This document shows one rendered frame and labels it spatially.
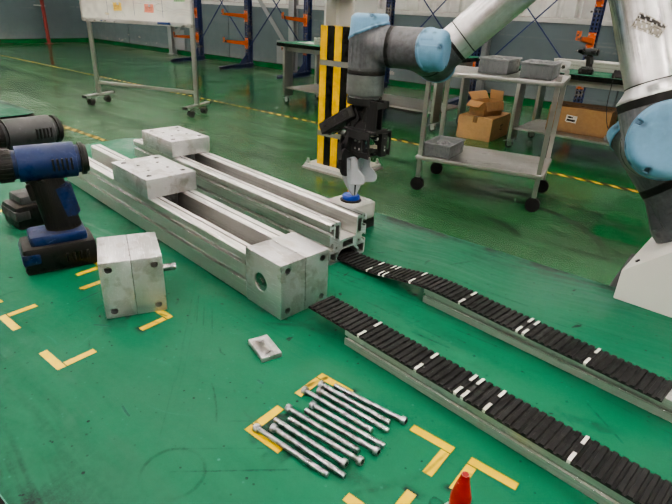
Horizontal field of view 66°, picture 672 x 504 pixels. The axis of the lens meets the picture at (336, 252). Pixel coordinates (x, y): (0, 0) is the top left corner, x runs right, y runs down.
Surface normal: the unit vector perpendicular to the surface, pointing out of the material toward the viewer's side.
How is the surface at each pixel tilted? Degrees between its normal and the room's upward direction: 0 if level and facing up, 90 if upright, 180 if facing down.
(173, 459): 0
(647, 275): 90
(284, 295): 90
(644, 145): 83
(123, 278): 90
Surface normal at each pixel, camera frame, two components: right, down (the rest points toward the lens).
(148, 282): 0.40, 0.40
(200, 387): 0.04, -0.90
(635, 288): -0.66, 0.29
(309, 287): 0.70, 0.33
